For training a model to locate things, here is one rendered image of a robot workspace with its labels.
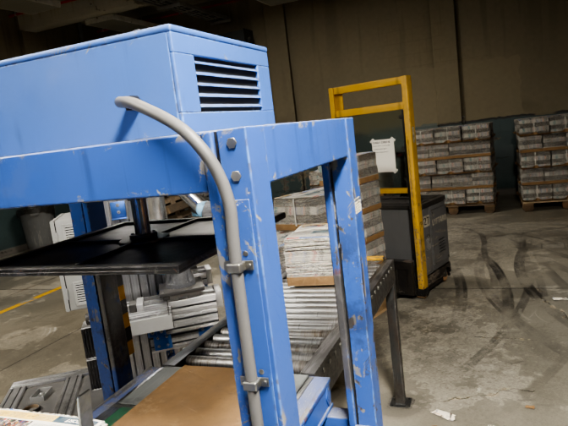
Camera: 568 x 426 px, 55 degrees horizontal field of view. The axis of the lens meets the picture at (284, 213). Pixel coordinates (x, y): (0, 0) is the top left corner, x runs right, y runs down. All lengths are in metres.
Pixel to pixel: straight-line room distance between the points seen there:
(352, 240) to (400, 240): 3.44
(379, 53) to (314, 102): 1.49
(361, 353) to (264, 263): 0.72
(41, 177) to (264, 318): 0.49
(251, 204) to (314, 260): 1.71
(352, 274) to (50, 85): 0.86
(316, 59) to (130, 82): 9.49
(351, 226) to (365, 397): 0.49
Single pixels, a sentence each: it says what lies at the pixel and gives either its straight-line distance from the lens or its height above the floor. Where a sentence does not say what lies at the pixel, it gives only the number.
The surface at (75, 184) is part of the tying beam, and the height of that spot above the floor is 1.48.
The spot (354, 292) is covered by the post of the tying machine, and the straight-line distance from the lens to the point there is 1.49.
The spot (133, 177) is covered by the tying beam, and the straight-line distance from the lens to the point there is 0.97.
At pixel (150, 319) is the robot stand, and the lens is 2.73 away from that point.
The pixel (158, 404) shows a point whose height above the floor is 0.80.
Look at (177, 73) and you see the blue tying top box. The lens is 1.05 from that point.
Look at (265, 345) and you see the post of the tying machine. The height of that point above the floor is 1.19.
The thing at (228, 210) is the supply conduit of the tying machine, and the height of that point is 1.42.
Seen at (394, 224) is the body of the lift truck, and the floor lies 0.61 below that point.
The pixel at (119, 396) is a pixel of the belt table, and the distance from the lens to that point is 1.84.
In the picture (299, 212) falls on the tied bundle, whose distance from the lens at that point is 3.77.
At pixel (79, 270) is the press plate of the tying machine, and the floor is 1.31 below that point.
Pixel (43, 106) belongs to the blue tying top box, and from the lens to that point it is 1.24.
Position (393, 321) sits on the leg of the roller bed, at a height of 0.47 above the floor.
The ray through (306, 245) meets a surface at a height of 1.00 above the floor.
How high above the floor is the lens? 1.54
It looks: 9 degrees down
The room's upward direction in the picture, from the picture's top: 7 degrees counter-clockwise
